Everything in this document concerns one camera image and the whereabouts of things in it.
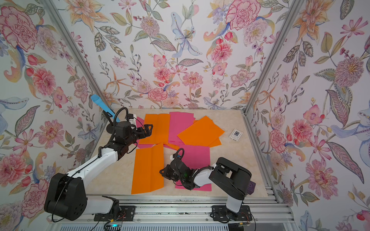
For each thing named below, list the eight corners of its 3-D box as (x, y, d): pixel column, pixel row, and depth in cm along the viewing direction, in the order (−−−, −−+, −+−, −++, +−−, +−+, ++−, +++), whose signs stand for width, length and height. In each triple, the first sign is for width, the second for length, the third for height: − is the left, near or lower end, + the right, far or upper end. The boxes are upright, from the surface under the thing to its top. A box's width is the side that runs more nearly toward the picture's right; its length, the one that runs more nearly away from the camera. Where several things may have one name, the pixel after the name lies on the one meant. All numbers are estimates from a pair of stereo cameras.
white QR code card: (229, 137, 108) (230, 135, 106) (234, 130, 112) (234, 128, 110) (237, 141, 105) (238, 139, 103) (241, 134, 109) (242, 132, 107)
